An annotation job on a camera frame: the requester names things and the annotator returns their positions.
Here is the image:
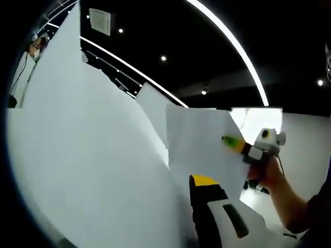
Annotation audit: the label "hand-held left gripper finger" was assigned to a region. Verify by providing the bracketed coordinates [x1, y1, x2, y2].
[189, 174, 267, 248]

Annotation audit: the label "white printing paper sheet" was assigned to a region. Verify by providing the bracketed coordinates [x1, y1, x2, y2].
[165, 103, 250, 199]

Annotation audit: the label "person's right hand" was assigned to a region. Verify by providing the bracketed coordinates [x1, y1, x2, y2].
[247, 156, 285, 192]

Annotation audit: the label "wide ceiling light strip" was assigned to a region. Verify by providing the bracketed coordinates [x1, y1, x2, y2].
[185, 0, 270, 106]

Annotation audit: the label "thin ceiling light strip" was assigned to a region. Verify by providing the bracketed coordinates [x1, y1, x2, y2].
[79, 36, 189, 109]

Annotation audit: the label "ceiling air conditioner vent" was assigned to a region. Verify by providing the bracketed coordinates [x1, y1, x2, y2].
[89, 8, 111, 36]

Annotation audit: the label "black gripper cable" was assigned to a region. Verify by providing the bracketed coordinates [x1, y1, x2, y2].
[276, 154, 285, 178]

